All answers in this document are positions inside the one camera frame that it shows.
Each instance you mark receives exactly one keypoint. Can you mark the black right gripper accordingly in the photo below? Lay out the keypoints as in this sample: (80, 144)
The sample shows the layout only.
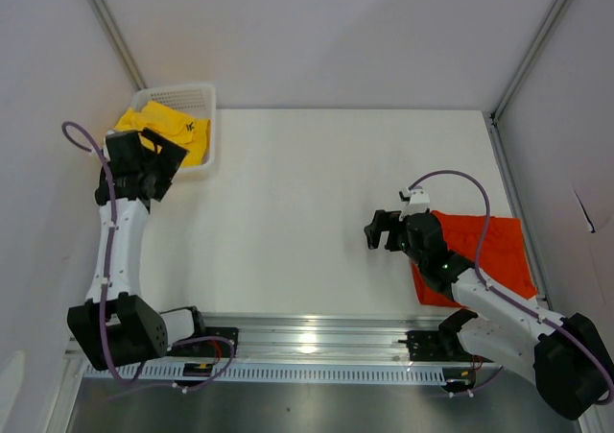
(382, 222)

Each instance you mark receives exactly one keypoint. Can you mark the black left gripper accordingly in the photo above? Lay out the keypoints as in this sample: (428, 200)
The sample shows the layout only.
(170, 159)

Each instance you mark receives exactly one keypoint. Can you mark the yellow shorts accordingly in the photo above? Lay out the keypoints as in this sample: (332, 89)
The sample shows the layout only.
(184, 130)

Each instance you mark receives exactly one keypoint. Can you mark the orange shorts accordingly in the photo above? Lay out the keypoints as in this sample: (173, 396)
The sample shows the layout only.
(502, 255)

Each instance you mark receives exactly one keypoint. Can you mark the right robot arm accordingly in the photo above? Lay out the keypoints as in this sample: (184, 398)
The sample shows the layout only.
(564, 358)

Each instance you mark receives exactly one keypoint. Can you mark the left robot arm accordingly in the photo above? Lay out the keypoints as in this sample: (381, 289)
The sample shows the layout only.
(115, 326)

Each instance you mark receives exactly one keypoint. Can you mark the white plastic basket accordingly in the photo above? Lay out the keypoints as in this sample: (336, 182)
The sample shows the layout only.
(195, 99)

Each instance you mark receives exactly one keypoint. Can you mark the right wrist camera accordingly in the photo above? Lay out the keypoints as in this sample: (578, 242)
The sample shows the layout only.
(416, 200)

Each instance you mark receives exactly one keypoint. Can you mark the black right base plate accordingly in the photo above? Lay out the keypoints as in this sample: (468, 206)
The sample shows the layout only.
(432, 346)

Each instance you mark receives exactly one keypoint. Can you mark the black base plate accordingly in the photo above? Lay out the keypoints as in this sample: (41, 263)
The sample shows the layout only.
(213, 342)
(432, 346)

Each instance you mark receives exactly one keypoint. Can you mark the aluminium mounting rail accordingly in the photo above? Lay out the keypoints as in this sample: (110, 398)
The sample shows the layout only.
(319, 339)

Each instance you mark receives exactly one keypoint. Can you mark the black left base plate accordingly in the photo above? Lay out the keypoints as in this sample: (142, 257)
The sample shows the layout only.
(213, 342)

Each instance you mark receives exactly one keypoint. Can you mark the left aluminium frame post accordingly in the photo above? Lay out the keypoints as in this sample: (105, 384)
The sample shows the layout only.
(117, 42)

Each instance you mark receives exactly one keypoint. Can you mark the aluminium frame post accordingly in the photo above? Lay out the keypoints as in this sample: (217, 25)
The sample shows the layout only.
(539, 42)
(117, 42)

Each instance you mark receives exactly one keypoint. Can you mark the slotted cable duct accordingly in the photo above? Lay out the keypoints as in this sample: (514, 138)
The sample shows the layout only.
(404, 373)

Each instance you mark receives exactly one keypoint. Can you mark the right aluminium frame post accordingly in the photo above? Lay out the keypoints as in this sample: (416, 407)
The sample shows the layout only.
(539, 42)

